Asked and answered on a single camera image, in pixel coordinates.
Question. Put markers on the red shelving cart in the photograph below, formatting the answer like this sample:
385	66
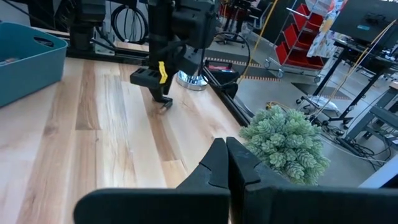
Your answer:
295	40

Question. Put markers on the white plastic bag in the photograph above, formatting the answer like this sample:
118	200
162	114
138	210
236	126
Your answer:
323	104

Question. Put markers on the grey desk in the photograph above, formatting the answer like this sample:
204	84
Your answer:
379	112

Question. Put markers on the yellow tape tag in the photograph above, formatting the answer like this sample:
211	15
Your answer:
162	73

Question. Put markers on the colourful patterned cloth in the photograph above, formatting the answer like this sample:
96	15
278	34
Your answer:
323	34

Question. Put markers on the black crate with items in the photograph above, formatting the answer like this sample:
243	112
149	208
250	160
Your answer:
222	73

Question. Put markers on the green potted artificial succulent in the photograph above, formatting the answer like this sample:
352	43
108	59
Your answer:
286	146

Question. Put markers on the black rolling monitor stand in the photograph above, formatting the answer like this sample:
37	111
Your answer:
373	60

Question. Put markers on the round silver disc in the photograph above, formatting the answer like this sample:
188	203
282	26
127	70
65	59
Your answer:
192	83

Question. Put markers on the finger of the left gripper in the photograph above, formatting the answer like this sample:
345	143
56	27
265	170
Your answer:
186	205
280	205

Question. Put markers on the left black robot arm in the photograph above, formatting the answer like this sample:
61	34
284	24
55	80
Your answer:
87	18

